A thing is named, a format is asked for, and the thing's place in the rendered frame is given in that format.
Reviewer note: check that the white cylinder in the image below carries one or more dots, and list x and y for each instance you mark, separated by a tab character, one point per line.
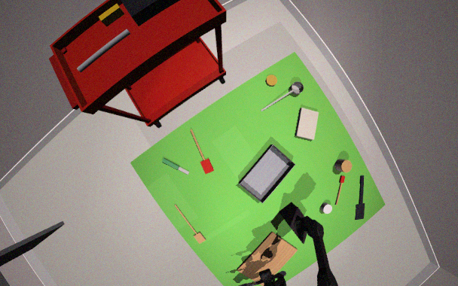
326	208

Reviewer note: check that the orange round disc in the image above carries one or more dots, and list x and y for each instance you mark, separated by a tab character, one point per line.
271	80

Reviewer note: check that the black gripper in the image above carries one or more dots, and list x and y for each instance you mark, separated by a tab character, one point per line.
266	277

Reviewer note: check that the beige flat board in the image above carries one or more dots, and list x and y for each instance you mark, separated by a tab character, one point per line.
307	122

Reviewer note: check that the light brown wooden board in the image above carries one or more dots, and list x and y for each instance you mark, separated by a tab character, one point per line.
271	254

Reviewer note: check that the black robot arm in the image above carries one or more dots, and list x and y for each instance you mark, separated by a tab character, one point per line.
315	230

